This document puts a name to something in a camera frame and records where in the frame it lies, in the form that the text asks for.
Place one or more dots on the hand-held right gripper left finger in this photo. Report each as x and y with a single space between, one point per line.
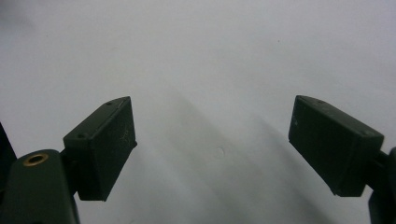
102 149

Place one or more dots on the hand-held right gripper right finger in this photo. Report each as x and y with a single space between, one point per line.
333 146

